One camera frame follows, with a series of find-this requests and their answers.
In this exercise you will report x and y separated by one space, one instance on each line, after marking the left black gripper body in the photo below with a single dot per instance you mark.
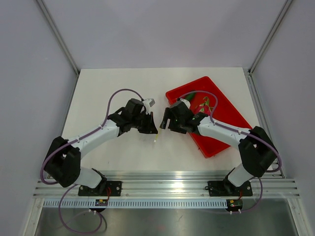
137 121

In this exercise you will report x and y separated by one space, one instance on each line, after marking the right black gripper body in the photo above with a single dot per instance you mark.
181 129

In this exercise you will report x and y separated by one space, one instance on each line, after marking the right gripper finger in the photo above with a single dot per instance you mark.
166 117
173 125

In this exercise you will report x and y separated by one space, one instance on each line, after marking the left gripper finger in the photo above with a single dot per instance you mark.
147 126
149 117

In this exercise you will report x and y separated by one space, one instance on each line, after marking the clear zip top bag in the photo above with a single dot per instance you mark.
150 140

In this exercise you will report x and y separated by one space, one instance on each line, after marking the green cucumber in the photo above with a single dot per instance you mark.
190 96

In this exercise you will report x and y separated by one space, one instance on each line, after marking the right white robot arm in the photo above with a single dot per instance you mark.
256 150

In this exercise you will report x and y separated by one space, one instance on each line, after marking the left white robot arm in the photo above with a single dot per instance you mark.
63 160

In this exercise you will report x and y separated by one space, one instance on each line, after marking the pink dragon fruit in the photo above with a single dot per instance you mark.
204 106

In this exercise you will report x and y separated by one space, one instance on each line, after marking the red plastic tray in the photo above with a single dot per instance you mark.
223 111

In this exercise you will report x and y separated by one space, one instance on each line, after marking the left small circuit board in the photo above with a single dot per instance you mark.
101 202

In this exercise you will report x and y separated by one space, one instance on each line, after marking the small circuit board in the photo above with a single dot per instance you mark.
101 202
236 203

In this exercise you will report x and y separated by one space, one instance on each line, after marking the right small circuit board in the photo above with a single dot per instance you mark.
236 203

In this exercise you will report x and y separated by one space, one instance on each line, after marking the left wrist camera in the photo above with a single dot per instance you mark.
149 102

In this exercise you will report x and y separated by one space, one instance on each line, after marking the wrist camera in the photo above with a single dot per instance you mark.
184 100
149 102

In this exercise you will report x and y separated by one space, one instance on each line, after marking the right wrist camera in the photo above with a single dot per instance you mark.
184 100

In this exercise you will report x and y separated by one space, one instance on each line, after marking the aluminium mounting rail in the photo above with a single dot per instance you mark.
191 184

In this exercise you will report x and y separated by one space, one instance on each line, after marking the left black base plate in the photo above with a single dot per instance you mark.
104 189

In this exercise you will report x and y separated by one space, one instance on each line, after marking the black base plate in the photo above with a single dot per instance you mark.
222 188
104 189

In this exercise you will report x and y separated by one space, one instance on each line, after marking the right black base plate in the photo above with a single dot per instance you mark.
222 188

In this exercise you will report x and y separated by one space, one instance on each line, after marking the white slotted cable duct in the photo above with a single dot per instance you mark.
140 203

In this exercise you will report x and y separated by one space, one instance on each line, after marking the left aluminium frame post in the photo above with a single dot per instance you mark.
57 35

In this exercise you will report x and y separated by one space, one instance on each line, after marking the aluminium frame post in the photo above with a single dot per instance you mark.
57 35
271 34

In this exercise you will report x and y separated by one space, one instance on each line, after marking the right aluminium frame post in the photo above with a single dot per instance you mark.
271 34

